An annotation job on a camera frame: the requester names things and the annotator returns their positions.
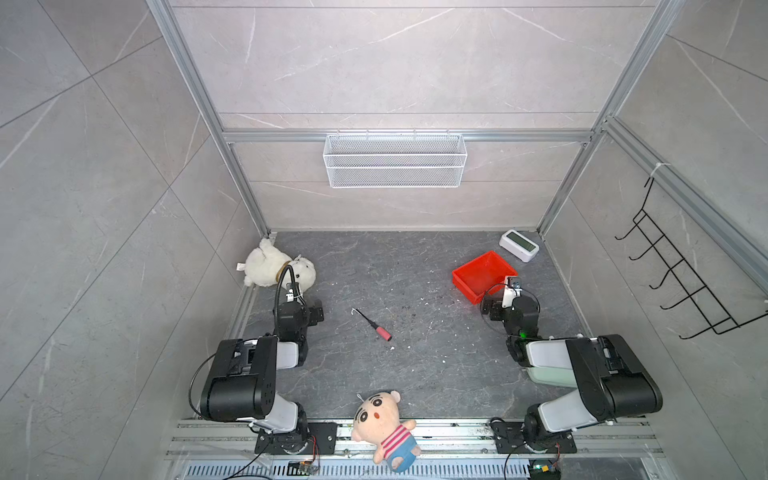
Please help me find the white wire mesh basket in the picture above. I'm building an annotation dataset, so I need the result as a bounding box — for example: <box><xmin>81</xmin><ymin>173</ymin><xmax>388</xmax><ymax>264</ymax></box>
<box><xmin>323</xmin><ymin>133</ymin><xmax>468</xmax><ymax>189</ymax></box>

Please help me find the aluminium rail frame front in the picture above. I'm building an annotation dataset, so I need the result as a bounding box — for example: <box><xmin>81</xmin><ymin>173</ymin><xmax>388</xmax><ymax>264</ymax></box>
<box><xmin>158</xmin><ymin>417</ymin><xmax>675</xmax><ymax>479</ymax></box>

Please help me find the white plush lamb toy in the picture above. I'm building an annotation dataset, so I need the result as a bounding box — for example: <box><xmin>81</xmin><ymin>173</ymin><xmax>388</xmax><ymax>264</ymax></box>
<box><xmin>236</xmin><ymin>238</ymin><xmax>317</xmax><ymax>293</ymax></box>

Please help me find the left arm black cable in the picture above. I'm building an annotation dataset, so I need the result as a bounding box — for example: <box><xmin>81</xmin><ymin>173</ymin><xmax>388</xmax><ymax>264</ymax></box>
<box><xmin>273</xmin><ymin>264</ymin><xmax>301</xmax><ymax>313</ymax></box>

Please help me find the red plastic bin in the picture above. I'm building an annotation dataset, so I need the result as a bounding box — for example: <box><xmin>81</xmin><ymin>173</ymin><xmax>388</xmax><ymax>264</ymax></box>
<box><xmin>452</xmin><ymin>251</ymin><xmax>518</xmax><ymax>305</ymax></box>

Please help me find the cartoon boy plush doll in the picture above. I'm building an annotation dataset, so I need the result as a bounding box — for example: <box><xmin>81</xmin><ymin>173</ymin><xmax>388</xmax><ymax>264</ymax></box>
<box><xmin>351</xmin><ymin>390</ymin><xmax>421</xmax><ymax>473</ymax></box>

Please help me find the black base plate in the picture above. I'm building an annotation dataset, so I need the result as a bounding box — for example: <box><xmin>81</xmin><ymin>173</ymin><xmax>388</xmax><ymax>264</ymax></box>
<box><xmin>488</xmin><ymin>417</ymin><xmax>577</xmax><ymax>454</ymax></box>
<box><xmin>254</xmin><ymin>422</ymin><xmax>339</xmax><ymax>455</ymax></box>

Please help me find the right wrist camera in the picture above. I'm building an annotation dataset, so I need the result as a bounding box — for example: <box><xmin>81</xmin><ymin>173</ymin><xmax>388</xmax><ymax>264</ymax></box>
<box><xmin>502</xmin><ymin>276</ymin><xmax>522</xmax><ymax>308</ymax></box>

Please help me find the black wire hook rack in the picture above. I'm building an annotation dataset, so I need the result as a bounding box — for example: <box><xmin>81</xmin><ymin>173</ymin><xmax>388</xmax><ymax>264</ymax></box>
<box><xmin>614</xmin><ymin>177</ymin><xmax>767</xmax><ymax>340</ymax></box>

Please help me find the red-handled screwdriver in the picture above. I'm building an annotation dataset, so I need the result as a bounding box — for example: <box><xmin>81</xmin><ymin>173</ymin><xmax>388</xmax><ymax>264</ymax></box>
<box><xmin>351</xmin><ymin>308</ymin><xmax>392</xmax><ymax>342</ymax></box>

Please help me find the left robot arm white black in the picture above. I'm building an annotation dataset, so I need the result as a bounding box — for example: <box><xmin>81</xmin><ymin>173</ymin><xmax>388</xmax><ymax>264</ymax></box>
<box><xmin>191</xmin><ymin>300</ymin><xmax>324</xmax><ymax>454</ymax></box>

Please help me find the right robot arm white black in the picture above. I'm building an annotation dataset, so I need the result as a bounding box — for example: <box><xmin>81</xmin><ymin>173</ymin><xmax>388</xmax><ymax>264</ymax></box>
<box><xmin>480</xmin><ymin>290</ymin><xmax>663</xmax><ymax>453</ymax></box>

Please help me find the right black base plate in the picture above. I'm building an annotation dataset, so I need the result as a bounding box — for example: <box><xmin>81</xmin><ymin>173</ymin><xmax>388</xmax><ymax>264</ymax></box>
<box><xmin>488</xmin><ymin>417</ymin><xmax>577</xmax><ymax>454</ymax></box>

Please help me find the white digital clock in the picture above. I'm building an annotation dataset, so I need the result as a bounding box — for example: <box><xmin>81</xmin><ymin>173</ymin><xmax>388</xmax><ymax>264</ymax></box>
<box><xmin>499</xmin><ymin>229</ymin><xmax>540</xmax><ymax>263</ymax></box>

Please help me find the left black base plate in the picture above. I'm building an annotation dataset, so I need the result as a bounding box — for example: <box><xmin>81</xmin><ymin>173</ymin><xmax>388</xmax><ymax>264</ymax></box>
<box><xmin>254</xmin><ymin>422</ymin><xmax>339</xmax><ymax>455</ymax></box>

